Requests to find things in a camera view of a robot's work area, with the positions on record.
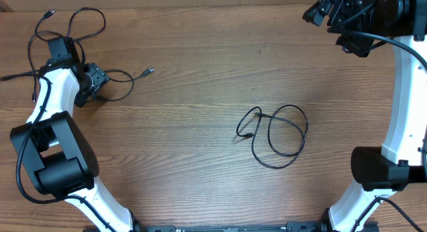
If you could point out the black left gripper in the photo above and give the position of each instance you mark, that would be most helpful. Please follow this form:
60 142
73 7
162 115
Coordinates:
100 76

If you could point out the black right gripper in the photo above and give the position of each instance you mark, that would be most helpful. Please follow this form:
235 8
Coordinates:
341 9

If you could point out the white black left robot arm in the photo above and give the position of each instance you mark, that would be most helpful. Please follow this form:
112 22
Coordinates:
55 162

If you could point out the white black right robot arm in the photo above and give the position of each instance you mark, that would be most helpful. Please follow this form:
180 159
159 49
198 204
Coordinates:
380 172

